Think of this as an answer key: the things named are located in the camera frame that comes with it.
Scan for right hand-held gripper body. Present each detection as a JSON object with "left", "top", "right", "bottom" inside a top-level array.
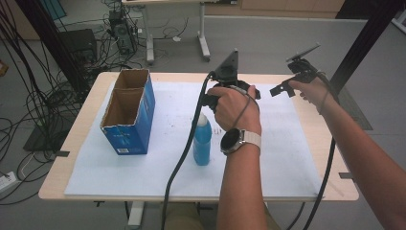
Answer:
[{"left": 284, "top": 43, "right": 322, "bottom": 84}]

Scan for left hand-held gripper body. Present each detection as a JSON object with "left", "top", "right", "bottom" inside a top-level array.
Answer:
[{"left": 201, "top": 48, "right": 262, "bottom": 112}]

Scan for blue bottle with white cap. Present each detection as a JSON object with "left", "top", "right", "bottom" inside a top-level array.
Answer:
[{"left": 192, "top": 112, "right": 213, "bottom": 167}]

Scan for blue cardboard box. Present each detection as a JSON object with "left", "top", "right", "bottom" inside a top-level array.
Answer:
[{"left": 100, "top": 68, "right": 157, "bottom": 156}]

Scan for person's right hand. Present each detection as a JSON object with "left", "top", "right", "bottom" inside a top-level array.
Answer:
[{"left": 288, "top": 78, "right": 338, "bottom": 115}]

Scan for person's left hand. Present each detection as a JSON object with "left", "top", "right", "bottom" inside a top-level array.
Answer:
[{"left": 207, "top": 84, "right": 263, "bottom": 133}]

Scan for black metal stand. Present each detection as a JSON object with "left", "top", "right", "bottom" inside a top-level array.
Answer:
[
  {"left": 329, "top": 0, "right": 406, "bottom": 94},
  {"left": 14, "top": 0, "right": 91, "bottom": 94}
]

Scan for black computer tower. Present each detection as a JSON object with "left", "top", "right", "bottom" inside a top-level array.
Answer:
[{"left": 108, "top": 9, "right": 139, "bottom": 56}]

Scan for black case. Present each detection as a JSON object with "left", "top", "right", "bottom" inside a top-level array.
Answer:
[{"left": 59, "top": 29, "right": 98, "bottom": 65}]

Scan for person's legs in khaki trousers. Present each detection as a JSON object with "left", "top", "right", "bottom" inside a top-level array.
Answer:
[{"left": 162, "top": 201, "right": 282, "bottom": 230}]

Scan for white table leg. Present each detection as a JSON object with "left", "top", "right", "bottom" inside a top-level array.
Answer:
[{"left": 126, "top": 200, "right": 146, "bottom": 230}]

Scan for dark floor plate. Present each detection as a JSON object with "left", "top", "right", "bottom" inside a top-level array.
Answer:
[{"left": 23, "top": 124, "right": 70, "bottom": 153}]

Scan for white power strip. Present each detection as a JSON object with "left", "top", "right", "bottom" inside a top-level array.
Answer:
[{"left": 0, "top": 171, "right": 18, "bottom": 194}]

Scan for white desk frame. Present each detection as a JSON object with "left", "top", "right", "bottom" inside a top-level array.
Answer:
[{"left": 122, "top": 0, "right": 213, "bottom": 64}]

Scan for wristwatch with beige strap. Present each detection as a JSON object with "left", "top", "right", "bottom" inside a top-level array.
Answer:
[{"left": 219, "top": 127, "right": 262, "bottom": 157}]

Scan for thick black gripper cable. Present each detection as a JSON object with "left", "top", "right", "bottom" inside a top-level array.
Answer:
[{"left": 160, "top": 71, "right": 216, "bottom": 230}]

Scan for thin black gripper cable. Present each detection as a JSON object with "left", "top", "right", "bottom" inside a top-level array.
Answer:
[{"left": 301, "top": 72, "right": 340, "bottom": 230}]

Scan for bundle of black floor cables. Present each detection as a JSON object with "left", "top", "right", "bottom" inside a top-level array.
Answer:
[{"left": 0, "top": 6, "right": 145, "bottom": 205}]

